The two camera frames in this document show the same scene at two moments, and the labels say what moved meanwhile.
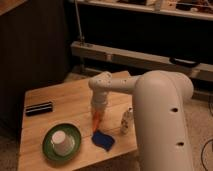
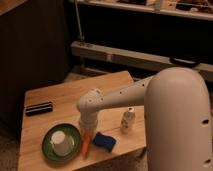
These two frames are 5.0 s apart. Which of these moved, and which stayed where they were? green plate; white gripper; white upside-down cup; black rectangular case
Moved: white gripper
Stayed: white upside-down cup; black rectangular case; green plate
